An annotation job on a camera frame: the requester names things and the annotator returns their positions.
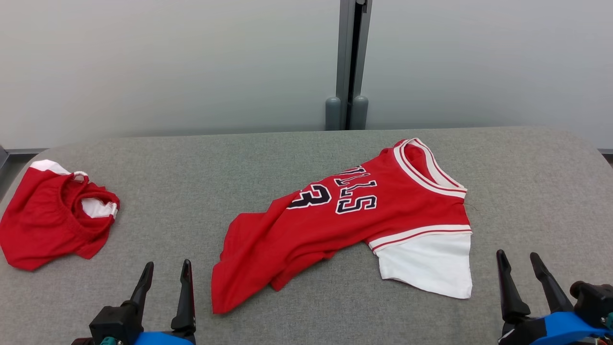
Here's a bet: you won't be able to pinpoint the red shorts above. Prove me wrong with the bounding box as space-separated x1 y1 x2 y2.
0 160 121 272

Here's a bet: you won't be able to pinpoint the grey partition post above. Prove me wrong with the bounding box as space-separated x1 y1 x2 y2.
335 0 373 130

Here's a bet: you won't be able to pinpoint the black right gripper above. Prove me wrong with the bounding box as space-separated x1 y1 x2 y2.
496 250 613 345

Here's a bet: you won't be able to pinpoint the grey cylinder post cap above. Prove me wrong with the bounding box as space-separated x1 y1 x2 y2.
351 95 369 130
325 97 342 131

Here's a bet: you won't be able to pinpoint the red basketball jersey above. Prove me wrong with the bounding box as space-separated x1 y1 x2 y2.
211 138 474 315

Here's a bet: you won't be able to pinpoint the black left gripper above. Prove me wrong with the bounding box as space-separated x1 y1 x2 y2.
89 259 197 345

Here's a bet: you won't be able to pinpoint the grey fabric work surface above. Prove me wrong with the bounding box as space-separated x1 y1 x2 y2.
0 126 613 345

